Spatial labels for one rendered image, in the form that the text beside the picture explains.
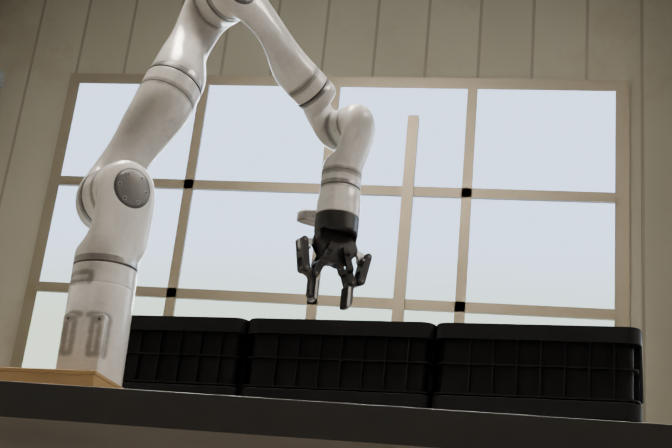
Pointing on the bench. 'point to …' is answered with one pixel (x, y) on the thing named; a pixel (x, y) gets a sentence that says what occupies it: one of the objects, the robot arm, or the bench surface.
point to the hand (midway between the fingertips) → (329, 296)
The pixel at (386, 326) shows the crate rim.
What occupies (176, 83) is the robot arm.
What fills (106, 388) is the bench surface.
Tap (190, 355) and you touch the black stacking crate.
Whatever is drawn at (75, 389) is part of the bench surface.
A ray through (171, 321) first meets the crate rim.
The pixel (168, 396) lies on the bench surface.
